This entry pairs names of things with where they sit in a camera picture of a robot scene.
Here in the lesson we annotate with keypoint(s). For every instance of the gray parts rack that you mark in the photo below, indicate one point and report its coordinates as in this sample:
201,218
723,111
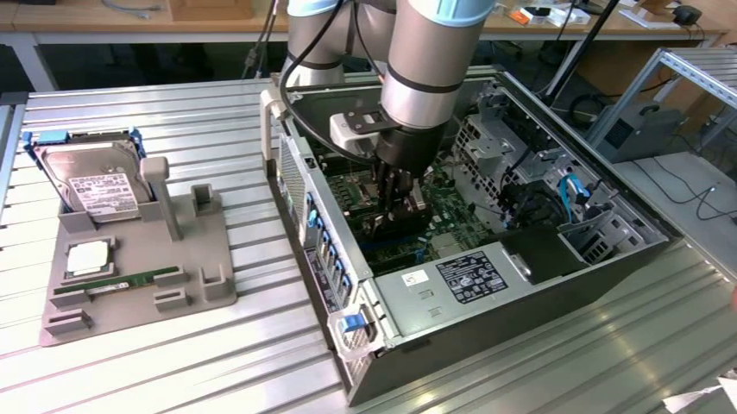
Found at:
133,259

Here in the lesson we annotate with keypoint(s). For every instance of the white box on desk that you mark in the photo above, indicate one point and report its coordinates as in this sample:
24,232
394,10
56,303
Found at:
566,17

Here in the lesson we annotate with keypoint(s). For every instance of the black fan shroud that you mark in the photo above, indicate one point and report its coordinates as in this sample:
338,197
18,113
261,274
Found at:
541,254

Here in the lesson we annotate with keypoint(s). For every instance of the long wooden desk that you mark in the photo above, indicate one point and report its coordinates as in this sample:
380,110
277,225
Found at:
86,19

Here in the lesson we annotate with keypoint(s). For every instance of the blue case release latch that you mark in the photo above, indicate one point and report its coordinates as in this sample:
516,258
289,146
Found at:
352,324

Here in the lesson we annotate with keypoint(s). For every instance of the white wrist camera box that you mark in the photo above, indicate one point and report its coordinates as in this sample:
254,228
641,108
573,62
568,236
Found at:
352,140

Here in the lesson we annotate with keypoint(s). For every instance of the graphics card with metal bracket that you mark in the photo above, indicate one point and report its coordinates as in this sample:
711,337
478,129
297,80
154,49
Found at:
397,230

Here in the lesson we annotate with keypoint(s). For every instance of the blue disk caddy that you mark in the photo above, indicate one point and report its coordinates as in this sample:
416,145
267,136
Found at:
52,139

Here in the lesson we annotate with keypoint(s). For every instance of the silver perforated disk bay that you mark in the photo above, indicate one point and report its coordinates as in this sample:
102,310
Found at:
484,151

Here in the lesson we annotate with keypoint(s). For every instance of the CPU socket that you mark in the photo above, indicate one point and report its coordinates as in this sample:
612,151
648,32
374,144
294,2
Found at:
364,185

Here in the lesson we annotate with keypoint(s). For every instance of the open black PC case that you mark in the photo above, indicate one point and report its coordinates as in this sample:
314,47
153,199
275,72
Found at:
518,336

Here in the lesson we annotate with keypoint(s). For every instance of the black expansion slot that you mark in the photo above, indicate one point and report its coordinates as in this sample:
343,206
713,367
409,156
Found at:
397,261

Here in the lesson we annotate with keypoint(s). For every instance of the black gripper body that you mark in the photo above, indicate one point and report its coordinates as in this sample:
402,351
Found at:
409,148

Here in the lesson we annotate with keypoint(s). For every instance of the person's hand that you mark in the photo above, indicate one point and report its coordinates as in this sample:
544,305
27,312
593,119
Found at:
733,297

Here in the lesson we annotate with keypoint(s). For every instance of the silver hard disk drive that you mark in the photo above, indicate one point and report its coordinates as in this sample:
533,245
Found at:
92,172

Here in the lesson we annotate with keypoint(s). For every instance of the beige card retention latch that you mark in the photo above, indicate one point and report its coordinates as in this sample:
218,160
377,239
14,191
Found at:
269,125

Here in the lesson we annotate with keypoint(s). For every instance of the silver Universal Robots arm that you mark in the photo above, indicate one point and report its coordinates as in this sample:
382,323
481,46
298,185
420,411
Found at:
426,52

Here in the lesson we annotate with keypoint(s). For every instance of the green RAM stick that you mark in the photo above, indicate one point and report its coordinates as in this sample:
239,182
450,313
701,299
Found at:
115,282

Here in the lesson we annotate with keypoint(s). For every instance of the silver CPU chip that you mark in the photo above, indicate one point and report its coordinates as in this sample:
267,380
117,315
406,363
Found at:
87,258

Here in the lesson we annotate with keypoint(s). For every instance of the silver power supply unit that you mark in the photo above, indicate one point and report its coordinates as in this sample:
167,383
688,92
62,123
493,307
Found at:
426,310

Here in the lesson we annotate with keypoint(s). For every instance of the small orange box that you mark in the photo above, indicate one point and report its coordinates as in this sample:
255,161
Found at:
520,16

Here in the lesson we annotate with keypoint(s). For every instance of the green motherboard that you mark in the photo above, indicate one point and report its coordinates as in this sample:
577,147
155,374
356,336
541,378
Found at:
454,211

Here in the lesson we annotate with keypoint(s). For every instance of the aluminium profile frame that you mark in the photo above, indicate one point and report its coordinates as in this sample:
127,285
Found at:
691,69

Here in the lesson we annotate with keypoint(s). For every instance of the silver slotted drive cage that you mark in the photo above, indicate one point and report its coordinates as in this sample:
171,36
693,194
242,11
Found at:
605,241

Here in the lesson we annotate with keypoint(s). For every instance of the black power adapter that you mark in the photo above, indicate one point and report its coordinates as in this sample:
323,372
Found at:
687,15

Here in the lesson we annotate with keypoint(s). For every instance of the black tripod pole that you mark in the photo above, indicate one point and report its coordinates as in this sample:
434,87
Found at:
581,47

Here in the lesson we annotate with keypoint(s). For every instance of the white crumpled paper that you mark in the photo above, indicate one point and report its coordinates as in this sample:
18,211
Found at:
697,399

